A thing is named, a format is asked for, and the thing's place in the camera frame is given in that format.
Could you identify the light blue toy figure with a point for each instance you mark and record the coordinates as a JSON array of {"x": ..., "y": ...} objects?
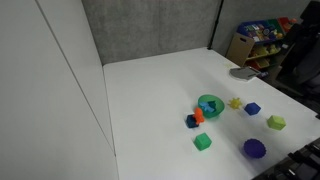
[{"x": 206, "y": 107}]

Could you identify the dark blue toy block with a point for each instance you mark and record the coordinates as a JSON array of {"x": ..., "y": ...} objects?
[{"x": 190, "y": 121}]

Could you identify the orange toy figure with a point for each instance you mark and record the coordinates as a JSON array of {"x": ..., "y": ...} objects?
[{"x": 198, "y": 115}]

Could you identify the green plastic bowl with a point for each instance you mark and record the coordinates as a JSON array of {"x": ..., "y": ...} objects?
[{"x": 210, "y": 98}]

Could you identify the yellow star toy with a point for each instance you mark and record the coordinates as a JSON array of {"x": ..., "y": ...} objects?
[{"x": 235, "y": 103}]

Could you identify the blue toy cube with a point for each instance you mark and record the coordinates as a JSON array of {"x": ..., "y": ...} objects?
[{"x": 252, "y": 108}]

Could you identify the toy storage shelf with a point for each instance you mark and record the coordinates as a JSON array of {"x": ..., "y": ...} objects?
[{"x": 260, "y": 40}]

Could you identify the lime green toy cube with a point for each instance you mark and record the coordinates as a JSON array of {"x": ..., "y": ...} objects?
[{"x": 276, "y": 122}]

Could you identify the grey metal mounting plate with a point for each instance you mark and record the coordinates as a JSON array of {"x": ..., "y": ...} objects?
[{"x": 243, "y": 73}]

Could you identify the purple bumpy ball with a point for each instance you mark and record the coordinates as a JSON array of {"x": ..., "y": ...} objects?
[{"x": 254, "y": 148}]

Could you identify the black office chair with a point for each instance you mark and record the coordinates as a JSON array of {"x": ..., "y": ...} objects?
[{"x": 305, "y": 50}]

